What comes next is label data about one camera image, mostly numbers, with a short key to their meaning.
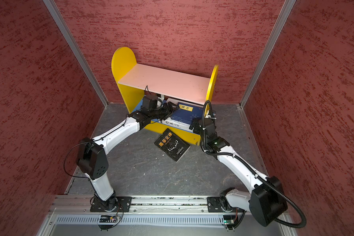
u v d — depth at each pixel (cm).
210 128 59
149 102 64
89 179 52
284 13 73
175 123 86
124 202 75
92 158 46
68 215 71
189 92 72
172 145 95
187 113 86
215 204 74
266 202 40
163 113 74
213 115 68
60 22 76
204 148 59
